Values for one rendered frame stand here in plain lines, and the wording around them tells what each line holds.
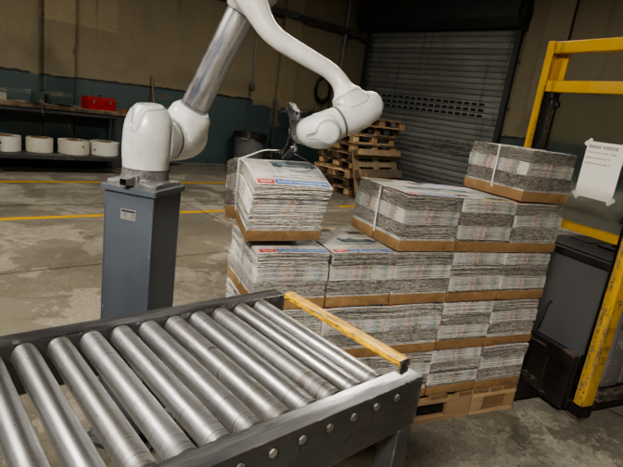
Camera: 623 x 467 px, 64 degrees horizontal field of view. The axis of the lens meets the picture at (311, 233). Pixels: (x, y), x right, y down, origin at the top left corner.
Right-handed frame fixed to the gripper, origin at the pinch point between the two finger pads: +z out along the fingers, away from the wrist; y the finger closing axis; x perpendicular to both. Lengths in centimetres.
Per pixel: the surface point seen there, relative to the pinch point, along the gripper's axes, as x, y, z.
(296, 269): 6, 49, -15
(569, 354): 154, 89, -21
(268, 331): -23, 51, -67
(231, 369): -36, 52, -84
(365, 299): 38, 61, -14
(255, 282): -9, 54, -15
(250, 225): -12.5, 33.8, -13.4
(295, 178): 1.1, 16.0, -15.8
